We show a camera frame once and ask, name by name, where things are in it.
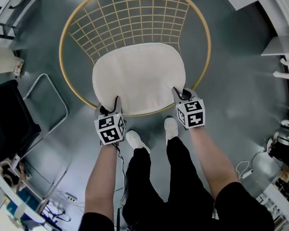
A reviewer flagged black chair with chrome frame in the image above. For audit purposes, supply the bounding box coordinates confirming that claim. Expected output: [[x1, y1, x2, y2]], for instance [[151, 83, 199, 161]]
[[0, 73, 70, 168]]

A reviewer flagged white power adapter with cable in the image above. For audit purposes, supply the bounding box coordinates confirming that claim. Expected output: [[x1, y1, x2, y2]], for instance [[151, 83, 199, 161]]
[[235, 161, 254, 180]]

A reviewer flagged metal frame table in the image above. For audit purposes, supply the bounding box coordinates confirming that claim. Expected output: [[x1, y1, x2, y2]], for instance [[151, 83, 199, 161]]
[[0, 0, 47, 41]]

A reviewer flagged gold wire chair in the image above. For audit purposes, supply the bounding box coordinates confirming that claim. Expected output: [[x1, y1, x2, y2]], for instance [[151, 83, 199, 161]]
[[59, 0, 212, 117]]

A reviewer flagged person's black shirt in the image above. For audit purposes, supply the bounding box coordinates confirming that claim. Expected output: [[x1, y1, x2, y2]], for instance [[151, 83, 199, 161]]
[[81, 181, 276, 231]]

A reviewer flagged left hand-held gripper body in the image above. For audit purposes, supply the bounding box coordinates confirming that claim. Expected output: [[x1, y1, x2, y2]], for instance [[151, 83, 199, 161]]
[[93, 113, 126, 146]]

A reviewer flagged person's white left shoe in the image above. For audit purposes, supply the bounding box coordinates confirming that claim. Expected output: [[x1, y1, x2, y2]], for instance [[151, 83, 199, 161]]
[[125, 129, 151, 154]]

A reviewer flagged person's right forearm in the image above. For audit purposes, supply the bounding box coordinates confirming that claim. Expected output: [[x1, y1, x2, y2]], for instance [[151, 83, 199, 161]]
[[189, 126, 240, 199]]

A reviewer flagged person's left forearm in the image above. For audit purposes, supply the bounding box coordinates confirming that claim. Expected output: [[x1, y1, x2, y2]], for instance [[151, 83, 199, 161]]
[[84, 142, 118, 216]]

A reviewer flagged person's left leg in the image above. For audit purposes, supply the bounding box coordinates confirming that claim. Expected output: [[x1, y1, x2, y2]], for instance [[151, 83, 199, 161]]
[[122, 148, 166, 226]]

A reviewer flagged person's white shoe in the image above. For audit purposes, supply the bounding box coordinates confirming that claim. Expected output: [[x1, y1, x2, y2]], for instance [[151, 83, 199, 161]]
[[164, 117, 179, 140], [125, 129, 151, 154]]

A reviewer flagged person's leg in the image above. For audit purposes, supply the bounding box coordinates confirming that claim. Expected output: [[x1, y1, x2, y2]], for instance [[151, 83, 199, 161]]
[[166, 136, 215, 203], [122, 148, 166, 226]]

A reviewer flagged white cushion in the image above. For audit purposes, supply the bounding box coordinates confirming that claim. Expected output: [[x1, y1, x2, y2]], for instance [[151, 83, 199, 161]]
[[92, 42, 186, 116]]

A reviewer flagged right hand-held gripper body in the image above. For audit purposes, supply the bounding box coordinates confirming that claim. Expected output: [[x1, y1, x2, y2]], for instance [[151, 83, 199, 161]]
[[175, 99, 206, 129]]

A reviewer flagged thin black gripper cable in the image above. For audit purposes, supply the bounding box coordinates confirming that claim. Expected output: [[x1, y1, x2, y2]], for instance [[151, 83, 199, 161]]
[[112, 142, 127, 205]]

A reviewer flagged person's white right shoe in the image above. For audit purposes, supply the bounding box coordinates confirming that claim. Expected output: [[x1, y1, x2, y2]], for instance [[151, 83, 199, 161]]
[[164, 117, 179, 140]]

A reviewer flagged person's right leg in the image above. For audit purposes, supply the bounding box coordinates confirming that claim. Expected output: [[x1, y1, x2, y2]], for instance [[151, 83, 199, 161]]
[[166, 136, 215, 203]]

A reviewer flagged cream rounded container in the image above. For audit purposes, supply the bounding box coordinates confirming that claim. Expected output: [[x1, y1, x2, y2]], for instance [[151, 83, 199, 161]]
[[0, 47, 25, 82]]

